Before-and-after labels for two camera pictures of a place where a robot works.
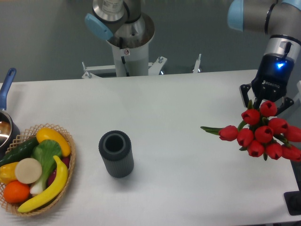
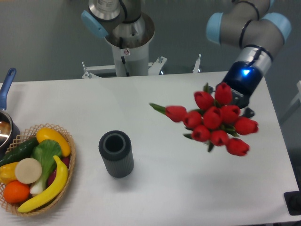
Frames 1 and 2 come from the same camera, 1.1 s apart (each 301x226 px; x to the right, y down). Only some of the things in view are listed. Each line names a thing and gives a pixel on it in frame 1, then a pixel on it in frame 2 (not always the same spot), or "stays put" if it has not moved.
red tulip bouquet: (262, 134) → (213, 121)
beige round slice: (28, 170) stays put
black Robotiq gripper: (275, 71) → (243, 78)
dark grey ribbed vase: (115, 147) stays put
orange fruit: (15, 191) stays put
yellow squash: (49, 133) stays put
